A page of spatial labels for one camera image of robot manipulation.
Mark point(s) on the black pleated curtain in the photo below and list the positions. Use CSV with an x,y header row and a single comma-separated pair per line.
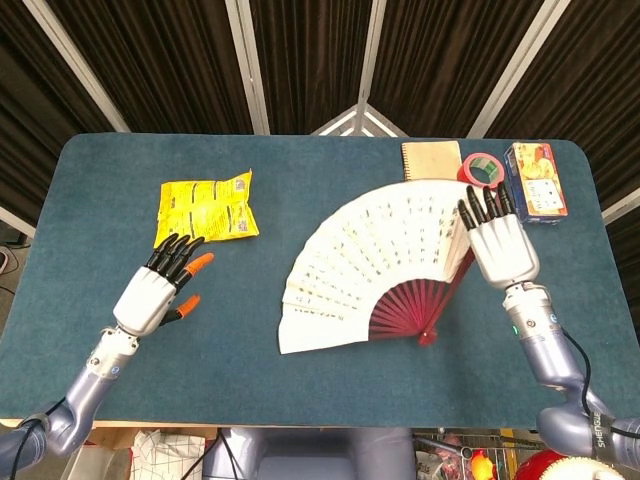
x,y
165,60

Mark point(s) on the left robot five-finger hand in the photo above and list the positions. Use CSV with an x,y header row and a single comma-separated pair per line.
x,y
145,300

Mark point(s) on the white triangular frame base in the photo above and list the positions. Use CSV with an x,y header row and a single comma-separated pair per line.
x,y
357,122

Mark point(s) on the blue and yellow carton box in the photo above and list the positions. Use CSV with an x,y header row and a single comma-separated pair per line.
x,y
537,185

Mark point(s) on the pale green spiral notebook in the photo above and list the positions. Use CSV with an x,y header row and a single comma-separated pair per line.
x,y
430,160

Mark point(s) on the red ribbed paper folding fan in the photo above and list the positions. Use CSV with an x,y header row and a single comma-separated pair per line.
x,y
370,250

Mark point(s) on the white table leg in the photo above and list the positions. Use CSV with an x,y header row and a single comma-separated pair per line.
x,y
97,460

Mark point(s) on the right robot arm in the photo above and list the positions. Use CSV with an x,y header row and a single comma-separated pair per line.
x,y
542,345

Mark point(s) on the orange yellow toy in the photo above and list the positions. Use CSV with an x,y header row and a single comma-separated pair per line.
x,y
480,465

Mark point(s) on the white checked cloth bag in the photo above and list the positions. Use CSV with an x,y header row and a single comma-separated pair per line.
x,y
165,457

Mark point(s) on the white metal frame bar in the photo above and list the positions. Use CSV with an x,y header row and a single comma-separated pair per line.
x,y
371,50
15,221
622,206
247,65
75,65
520,65

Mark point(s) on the blue felt table mat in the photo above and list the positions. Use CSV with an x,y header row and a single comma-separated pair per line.
x,y
240,340

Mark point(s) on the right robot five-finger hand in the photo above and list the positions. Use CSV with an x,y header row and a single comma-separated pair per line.
x,y
502,250

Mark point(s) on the red tape roll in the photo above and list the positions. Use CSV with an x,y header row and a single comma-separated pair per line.
x,y
465,172

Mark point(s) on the yellow snack bag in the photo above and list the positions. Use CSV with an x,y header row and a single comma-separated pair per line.
x,y
205,210

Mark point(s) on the red and white ball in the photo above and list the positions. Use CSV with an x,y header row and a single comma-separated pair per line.
x,y
545,465

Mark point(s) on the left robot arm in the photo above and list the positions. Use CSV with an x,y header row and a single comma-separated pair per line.
x,y
87,390

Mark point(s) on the blue-grey robot torso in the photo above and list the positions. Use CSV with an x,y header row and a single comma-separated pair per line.
x,y
310,455

